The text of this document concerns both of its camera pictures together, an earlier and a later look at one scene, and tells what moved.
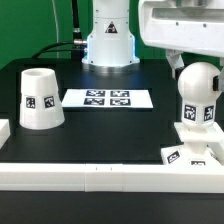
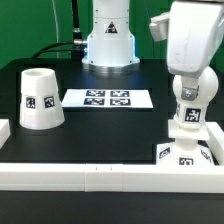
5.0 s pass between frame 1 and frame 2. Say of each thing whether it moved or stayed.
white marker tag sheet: stayed
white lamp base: moved
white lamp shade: stayed
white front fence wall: stayed
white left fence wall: stayed
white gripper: moved
